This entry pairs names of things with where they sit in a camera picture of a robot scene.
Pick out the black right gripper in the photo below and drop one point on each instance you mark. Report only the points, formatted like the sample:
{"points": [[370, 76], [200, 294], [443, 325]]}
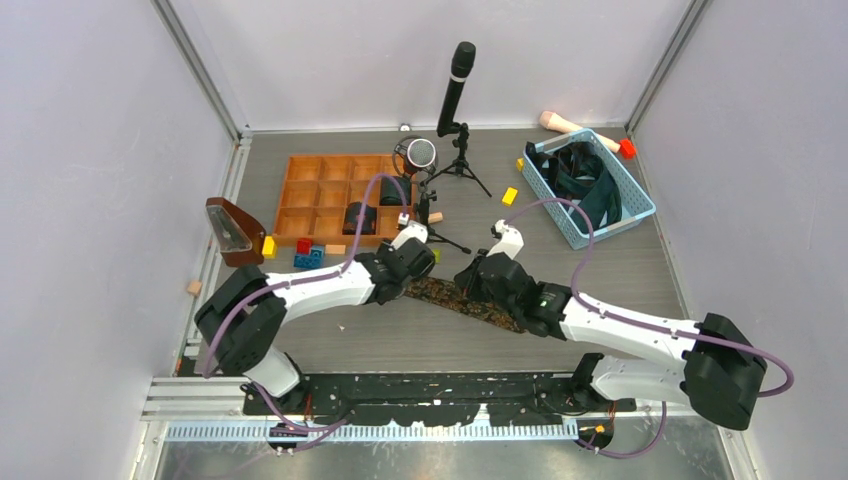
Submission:
{"points": [[470, 278]]}

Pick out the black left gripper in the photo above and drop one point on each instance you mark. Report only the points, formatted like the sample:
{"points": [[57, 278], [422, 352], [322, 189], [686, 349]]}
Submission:
{"points": [[384, 249]]}

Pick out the black key pattern tie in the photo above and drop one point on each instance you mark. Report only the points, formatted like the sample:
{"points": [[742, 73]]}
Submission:
{"points": [[448, 295]]}

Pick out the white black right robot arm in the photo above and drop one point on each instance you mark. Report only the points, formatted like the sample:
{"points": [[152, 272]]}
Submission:
{"points": [[708, 365]]}

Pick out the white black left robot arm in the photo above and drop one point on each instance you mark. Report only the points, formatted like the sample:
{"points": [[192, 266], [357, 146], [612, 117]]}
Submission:
{"points": [[242, 317]]}

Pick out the tan wooden block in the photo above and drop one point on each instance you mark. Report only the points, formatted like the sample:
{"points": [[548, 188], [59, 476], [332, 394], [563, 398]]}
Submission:
{"points": [[335, 249]]}

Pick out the rolled black tie in tray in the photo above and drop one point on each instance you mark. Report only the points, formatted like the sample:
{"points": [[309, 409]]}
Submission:
{"points": [[360, 217]]}

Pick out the rolled dark green tie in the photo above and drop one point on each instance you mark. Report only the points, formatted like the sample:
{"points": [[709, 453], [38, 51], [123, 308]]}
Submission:
{"points": [[395, 193]]}

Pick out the small black tripod stand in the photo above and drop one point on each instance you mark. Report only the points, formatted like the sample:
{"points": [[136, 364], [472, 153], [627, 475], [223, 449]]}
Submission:
{"points": [[422, 213]]}

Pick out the orange wooden compartment tray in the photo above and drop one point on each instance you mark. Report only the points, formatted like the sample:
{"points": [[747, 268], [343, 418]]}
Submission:
{"points": [[316, 191]]}

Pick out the yellow toy brick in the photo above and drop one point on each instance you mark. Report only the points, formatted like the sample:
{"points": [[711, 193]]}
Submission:
{"points": [[509, 196]]}

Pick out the red toy brick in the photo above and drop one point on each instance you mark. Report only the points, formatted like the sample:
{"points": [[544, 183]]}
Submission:
{"points": [[303, 246]]}

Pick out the round silver mesh microphone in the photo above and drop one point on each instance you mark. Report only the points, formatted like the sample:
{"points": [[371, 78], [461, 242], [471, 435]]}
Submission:
{"points": [[413, 154]]}

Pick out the yellow block by metronome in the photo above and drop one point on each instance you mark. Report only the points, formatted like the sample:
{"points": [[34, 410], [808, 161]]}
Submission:
{"points": [[269, 248]]}

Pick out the dark green patterned tie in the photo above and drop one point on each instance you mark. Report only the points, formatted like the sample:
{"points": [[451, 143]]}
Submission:
{"points": [[603, 204]]}

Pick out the light blue plastic basket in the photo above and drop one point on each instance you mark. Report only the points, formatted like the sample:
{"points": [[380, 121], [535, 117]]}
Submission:
{"points": [[570, 219]]}

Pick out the navy brown striped tie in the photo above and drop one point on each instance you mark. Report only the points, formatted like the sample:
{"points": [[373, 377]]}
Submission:
{"points": [[570, 172]]}

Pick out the brown wooden metronome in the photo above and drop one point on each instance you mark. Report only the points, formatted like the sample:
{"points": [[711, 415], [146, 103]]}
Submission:
{"points": [[239, 236]]}

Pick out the beige wooden pestle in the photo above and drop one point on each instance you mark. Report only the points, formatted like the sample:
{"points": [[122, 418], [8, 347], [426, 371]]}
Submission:
{"points": [[552, 121]]}

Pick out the red block at corner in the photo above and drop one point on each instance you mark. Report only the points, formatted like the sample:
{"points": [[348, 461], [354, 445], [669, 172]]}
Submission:
{"points": [[627, 149]]}

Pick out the small wooden cube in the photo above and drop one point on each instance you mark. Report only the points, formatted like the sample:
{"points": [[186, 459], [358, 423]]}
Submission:
{"points": [[194, 288]]}

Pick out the black handheld microphone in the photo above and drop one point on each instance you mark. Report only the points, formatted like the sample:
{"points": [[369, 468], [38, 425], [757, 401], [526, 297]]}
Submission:
{"points": [[462, 63]]}

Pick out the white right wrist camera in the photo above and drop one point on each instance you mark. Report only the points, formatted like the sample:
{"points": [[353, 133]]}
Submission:
{"points": [[509, 240]]}

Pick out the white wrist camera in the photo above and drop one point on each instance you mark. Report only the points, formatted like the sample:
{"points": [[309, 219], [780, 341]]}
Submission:
{"points": [[409, 229], [509, 240]]}

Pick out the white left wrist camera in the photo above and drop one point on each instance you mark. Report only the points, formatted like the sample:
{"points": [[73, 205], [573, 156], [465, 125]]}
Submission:
{"points": [[409, 229]]}

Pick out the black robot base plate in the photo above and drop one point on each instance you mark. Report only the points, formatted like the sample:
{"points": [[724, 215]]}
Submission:
{"points": [[435, 399]]}

